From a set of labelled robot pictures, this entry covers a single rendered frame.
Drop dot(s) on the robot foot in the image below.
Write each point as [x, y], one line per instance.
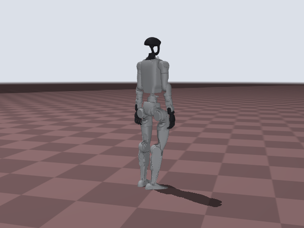
[142, 183]
[154, 187]

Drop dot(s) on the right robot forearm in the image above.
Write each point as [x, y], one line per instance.
[168, 98]

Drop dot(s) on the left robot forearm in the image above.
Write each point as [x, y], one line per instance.
[139, 96]

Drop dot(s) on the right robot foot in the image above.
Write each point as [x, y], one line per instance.
[154, 187]

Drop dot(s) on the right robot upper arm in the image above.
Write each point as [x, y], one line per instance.
[164, 70]

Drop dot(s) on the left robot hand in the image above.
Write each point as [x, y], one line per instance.
[137, 119]

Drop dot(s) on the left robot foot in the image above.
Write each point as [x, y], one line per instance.
[142, 183]

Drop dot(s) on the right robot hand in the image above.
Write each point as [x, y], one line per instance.
[171, 118]

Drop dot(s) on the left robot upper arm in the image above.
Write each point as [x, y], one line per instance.
[139, 84]

